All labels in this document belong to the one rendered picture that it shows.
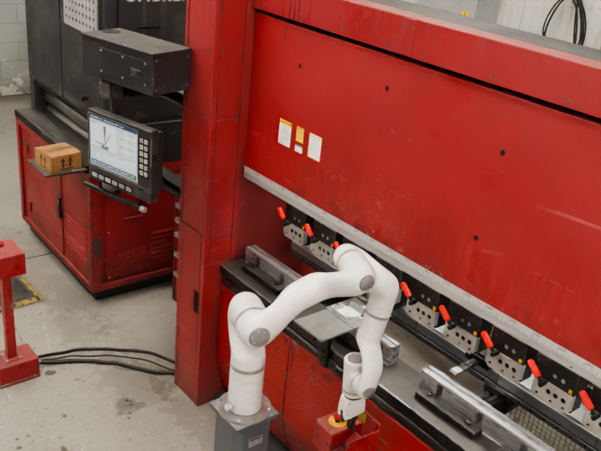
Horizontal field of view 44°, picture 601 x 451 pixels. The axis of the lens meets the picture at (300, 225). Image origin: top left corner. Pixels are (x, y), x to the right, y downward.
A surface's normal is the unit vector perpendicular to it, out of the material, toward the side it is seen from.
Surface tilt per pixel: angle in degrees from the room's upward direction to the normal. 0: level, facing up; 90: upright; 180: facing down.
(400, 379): 0
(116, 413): 0
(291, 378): 90
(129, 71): 90
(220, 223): 90
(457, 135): 90
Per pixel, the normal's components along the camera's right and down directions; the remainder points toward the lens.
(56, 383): 0.10, -0.90
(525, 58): -0.77, 0.20
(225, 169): 0.63, 0.38
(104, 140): -0.60, 0.29
